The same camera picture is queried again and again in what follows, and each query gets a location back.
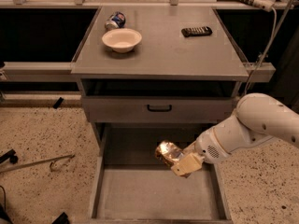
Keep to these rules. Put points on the blue soda can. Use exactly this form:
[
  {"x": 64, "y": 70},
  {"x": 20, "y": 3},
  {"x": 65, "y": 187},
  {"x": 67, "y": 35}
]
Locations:
[{"x": 116, "y": 21}]

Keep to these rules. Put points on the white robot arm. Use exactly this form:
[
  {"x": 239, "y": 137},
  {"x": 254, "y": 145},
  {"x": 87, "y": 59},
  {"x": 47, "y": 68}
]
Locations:
[{"x": 257, "y": 119}]

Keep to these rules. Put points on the small black block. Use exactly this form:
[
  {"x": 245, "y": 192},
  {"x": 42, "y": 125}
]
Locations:
[{"x": 58, "y": 103}]

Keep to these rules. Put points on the orange soda can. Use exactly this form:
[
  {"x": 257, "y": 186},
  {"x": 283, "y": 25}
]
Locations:
[{"x": 168, "y": 153}]

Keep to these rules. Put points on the grey drawer cabinet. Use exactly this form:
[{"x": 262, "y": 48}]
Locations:
[{"x": 165, "y": 63}]

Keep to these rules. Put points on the metal rod on floor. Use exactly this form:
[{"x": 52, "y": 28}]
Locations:
[{"x": 27, "y": 165}]

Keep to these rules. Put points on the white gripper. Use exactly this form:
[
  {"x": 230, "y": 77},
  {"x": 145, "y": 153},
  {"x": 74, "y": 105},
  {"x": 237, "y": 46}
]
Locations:
[{"x": 206, "y": 146}]

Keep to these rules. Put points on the black drawer handle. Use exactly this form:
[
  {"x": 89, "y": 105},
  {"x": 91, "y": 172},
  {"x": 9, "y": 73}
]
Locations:
[{"x": 159, "y": 108}]

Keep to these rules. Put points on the black object bottom edge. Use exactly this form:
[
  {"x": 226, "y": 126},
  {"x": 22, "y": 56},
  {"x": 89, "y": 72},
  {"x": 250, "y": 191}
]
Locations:
[{"x": 61, "y": 219}]

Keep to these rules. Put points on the black clamp on floor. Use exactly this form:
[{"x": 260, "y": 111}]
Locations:
[{"x": 9, "y": 156}]

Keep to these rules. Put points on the white bowl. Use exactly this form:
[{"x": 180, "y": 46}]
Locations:
[{"x": 122, "y": 40}]

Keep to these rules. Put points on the black remote control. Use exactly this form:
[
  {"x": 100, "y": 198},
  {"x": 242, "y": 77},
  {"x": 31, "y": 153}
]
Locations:
[{"x": 196, "y": 31}]

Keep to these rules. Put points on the open grey lower drawer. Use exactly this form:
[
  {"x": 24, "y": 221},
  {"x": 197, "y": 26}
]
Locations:
[{"x": 133, "y": 187}]

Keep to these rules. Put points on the closed grey upper drawer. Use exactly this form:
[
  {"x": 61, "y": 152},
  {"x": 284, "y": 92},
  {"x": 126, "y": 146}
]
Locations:
[{"x": 134, "y": 110}]

